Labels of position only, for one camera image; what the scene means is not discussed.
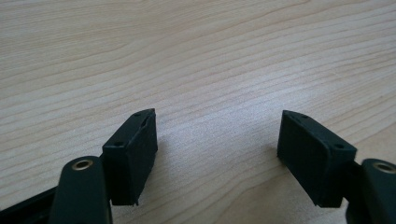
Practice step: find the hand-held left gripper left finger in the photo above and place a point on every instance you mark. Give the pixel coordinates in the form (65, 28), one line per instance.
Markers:
(130, 161)

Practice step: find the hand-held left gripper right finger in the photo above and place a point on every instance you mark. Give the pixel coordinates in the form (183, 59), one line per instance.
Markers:
(314, 161)

